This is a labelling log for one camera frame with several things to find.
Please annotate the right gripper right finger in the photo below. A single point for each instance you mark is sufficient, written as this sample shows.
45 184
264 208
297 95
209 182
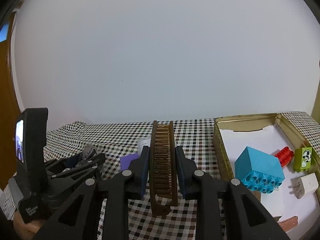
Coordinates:
225 205

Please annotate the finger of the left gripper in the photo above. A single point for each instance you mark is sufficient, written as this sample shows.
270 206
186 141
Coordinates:
79 160
66 182

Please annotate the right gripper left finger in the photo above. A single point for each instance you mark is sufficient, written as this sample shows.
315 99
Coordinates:
100 201

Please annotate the grey foil packet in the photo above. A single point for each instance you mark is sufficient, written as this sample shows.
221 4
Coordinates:
88 152

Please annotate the purple cube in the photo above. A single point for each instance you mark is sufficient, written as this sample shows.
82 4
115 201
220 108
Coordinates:
126 160

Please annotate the blue toy brick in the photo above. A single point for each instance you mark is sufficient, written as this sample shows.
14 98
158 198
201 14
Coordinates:
258 171

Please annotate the pink card deck box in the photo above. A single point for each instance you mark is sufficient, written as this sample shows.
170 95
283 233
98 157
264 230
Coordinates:
289 223

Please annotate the brown folding comb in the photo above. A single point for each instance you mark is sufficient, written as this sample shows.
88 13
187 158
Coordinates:
162 169

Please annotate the red toy brick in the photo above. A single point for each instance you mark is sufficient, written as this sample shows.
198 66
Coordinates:
285 156

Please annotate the white power adapter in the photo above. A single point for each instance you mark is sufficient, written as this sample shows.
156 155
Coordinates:
305 185

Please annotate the green soccer toy cube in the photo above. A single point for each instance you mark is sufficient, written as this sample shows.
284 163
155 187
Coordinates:
302 159

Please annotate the person left hand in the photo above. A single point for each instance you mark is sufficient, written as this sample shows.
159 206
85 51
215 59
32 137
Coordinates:
26 231

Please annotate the checkered tablecloth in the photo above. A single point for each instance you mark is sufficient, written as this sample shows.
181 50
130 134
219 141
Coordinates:
196 138

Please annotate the brown wooden door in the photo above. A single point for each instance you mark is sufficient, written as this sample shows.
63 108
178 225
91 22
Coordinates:
9 109

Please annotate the gold metal tin box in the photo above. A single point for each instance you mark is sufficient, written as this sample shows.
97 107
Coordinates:
313 232

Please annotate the white paper liner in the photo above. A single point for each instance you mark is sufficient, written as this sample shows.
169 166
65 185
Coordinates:
282 203

